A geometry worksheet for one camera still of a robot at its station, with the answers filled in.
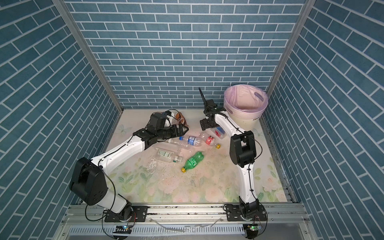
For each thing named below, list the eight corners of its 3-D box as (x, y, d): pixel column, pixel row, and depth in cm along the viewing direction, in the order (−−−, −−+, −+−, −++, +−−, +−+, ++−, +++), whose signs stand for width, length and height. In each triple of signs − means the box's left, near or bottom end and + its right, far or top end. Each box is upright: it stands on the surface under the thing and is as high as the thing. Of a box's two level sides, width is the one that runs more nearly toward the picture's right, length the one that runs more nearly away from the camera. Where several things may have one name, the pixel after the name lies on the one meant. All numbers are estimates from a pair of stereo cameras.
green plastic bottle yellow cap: (181, 171, 90) (180, 167, 85) (199, 153, 98) (199, 149, 93) (186, 176, 88) (186, 173, 83) (204, 157, 96) (204, 153, 91)
